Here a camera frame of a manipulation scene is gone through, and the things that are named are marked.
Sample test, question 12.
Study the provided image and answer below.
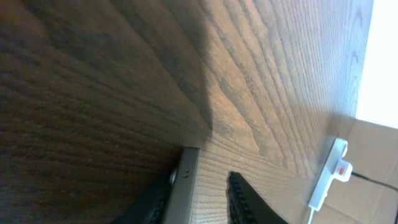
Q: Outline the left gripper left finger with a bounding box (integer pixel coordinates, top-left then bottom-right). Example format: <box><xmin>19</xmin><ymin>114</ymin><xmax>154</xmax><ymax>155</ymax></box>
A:
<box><xmin>111</xmin><ymin>169</ymin><xmax>177</xmax><ymax>224</ymax></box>

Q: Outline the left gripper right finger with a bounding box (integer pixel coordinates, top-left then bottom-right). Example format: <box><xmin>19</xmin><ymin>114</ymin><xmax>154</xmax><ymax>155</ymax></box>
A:
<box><xmin>226</xmin><ymin>171</ymin><xmax>287</xmax><ymax>224</ymax></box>

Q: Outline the black charger cable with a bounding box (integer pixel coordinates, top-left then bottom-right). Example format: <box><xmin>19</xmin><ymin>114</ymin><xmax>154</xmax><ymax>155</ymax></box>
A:
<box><xmin>350</xmin><ymin>172</ymin><xmax>398</xmax><ymax>224</ymax></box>

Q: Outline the white charger plug adapter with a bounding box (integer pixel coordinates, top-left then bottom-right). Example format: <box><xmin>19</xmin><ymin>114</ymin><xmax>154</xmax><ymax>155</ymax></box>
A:
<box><xmin>333</xmin><ymin>159</ymin><xmax>353</xmax><ymax>182</ymax></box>

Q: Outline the white power strip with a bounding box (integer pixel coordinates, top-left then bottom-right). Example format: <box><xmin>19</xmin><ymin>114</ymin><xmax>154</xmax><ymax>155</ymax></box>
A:
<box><xmin>308</xmin><ymin>138</ymin><xmax>348</xmax><ymax>212</ymax></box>

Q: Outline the brown cardboard sheet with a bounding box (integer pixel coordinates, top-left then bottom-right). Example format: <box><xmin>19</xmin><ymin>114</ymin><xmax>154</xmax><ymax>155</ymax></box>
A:
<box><xmin>312</xmin><ymin>120</ymin><xmax>397</xmax><ymax>223</ymax></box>

